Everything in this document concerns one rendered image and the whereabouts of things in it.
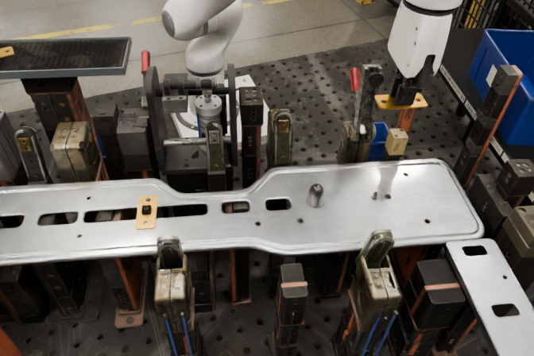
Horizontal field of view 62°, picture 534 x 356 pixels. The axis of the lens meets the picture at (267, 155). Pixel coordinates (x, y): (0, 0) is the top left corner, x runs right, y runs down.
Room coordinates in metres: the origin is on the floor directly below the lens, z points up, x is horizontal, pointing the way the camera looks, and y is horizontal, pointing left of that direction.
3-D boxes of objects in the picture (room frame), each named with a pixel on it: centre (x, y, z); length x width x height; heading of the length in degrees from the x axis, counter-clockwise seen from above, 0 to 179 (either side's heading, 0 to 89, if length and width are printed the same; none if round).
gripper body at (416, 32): (0.62, -0.22, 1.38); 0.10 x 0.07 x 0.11; 8
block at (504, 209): (0.64, -0.49, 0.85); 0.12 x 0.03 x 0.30; 8
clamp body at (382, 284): (0.41, -0.20, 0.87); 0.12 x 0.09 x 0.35; 8
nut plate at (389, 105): (0.62, -0.22, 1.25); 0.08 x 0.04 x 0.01; 98
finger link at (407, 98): (0.59, -0.23, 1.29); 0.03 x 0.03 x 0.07; 8
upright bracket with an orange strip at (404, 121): (0.79, -0.31, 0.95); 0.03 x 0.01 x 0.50; 98
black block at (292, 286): (0.42, -0.06, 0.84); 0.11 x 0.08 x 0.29; 8
